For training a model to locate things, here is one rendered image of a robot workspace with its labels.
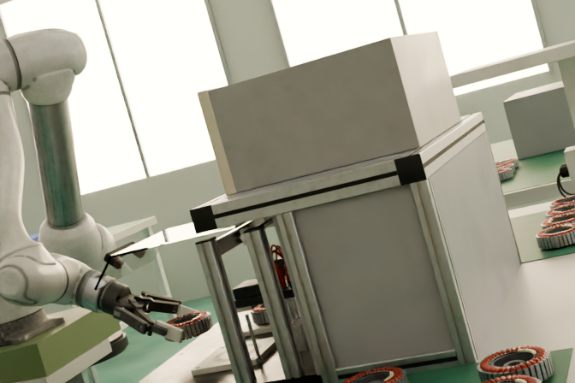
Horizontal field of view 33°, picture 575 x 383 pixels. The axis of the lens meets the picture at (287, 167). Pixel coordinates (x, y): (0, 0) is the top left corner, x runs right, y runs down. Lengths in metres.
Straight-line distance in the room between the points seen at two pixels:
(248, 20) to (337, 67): 5.27
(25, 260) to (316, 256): 0.70
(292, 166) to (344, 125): 0.13
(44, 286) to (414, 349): 0.84
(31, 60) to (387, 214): 1.12
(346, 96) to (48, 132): 1.05
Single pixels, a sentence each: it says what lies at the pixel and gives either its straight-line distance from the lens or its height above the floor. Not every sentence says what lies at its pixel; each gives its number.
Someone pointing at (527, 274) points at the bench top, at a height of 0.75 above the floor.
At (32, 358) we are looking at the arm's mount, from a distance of 2.62.
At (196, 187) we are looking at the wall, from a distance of 7.31.
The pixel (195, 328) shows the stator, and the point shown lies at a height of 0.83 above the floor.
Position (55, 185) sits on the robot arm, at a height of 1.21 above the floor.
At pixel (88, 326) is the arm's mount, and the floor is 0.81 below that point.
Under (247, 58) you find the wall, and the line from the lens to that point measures 7.03.
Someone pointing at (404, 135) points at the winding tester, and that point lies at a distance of 1.74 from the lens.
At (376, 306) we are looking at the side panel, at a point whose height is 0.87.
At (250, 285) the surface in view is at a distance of 1.97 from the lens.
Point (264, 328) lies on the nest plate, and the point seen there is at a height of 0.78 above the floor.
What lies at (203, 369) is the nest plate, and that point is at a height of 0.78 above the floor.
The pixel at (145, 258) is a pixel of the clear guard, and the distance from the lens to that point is 2.08.
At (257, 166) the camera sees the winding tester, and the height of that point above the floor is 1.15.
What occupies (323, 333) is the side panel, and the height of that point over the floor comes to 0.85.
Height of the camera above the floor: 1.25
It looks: 4 degrees down
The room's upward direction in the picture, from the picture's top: 16 degrees counter-clockwise
